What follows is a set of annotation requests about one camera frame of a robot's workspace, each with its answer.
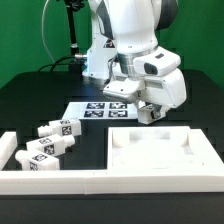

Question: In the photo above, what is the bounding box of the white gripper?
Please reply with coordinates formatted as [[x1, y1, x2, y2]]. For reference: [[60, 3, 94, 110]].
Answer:
[[103, 46, 186, 125]]

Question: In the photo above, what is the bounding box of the white square tabletop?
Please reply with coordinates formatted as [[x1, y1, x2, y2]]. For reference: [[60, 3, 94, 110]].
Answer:
[[107, 126, 223, 170]]

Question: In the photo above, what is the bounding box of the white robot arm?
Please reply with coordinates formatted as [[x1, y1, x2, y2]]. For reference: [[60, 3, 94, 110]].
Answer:
[[82, 0, 186, 124]]

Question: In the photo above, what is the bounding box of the white sheet with tags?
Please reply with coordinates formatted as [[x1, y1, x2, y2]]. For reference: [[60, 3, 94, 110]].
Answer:
[[63, 102, 137, 120]]

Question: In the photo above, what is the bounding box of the white U-shaped fence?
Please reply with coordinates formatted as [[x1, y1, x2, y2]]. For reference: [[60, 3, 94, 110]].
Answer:
[[0, 128, 224, 196]]

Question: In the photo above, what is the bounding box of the black cable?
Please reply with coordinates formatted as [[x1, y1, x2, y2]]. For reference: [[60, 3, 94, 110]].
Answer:
[[37, 55, 84, 73]]

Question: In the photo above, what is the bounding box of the grey cable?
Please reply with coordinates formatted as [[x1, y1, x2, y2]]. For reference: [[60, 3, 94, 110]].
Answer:
[[41, 0, 56, 64]]

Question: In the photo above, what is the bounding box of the black camera stand pole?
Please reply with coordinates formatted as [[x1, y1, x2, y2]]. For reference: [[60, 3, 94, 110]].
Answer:
[[64, 0, 85, 55]]

